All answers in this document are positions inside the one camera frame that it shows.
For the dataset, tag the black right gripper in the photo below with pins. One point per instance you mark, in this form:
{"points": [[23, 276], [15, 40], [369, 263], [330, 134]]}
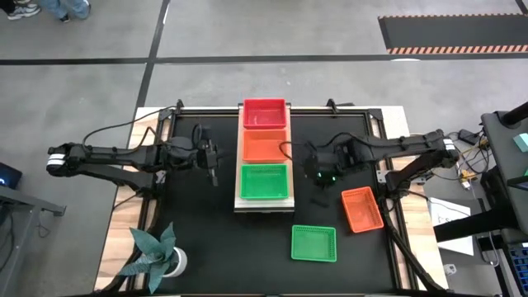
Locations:
{"points": [[326, 163]]}

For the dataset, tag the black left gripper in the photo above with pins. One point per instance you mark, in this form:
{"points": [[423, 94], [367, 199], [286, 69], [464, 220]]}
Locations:
{"points": [[208, 153]]}

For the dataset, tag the orange plastic basket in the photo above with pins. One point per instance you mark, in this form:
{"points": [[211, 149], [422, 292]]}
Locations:
{"points": [[262, 146], [362, 209]]}

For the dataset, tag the green plastic basket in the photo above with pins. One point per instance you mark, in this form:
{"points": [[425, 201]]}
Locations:
{"points": [[264, 183], [313, 243]]}

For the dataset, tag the red plastic basket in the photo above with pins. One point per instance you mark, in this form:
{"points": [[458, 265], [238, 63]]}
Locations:
{"points": [[264, 115]]}

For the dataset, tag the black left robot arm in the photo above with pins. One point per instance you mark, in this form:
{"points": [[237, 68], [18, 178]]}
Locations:
{"points": [[123, 158]]}

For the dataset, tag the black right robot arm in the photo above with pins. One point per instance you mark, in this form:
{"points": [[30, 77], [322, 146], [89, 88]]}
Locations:
{"points": [[412, 144]]}

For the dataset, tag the black table mat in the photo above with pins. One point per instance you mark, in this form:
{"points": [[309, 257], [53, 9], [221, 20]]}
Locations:
{"points": [[247, 255]]}

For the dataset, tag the potted plant white pot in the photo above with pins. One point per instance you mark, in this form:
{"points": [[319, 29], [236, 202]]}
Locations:
{"points": [[154, 255]]}

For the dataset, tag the white paper sign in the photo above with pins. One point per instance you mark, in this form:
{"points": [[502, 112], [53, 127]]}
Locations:
{"points": [[439, 206]]}

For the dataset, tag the black power brick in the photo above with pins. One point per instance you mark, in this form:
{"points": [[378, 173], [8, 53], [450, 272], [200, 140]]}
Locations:
{"points": [[468, 136]]}

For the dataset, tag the white power adapter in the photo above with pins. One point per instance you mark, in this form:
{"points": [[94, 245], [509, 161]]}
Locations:
{"points": [[450, 269]]}

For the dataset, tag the gray equipment cart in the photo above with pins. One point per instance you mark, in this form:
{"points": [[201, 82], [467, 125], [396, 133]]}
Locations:
{"points": [[501, 140]]}

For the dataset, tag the gray metal desk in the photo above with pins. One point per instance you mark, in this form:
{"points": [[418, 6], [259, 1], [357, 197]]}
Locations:
{"points": [[20, 202]]}

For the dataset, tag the hazard-striped black floor mat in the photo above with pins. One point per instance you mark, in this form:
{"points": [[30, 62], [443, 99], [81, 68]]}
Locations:
{"points": [[453, 33]]}

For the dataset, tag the teal block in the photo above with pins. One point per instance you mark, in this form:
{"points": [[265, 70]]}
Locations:
{"points": [[521, 142]]}

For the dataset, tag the dark laptop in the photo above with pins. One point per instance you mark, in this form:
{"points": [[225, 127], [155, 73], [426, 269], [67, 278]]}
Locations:
{"points": [[10, 175]]}

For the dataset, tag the backlit keyboard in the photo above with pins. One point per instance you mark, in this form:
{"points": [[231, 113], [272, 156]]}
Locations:
{"points": [[520, 264]]}

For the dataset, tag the person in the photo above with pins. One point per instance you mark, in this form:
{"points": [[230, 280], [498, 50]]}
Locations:
{"points": [[74, 8], [24, 10]]}

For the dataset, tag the silver mounting bracket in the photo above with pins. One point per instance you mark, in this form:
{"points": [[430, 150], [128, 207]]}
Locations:
{"points": [[160, 177], [381, 176]]}

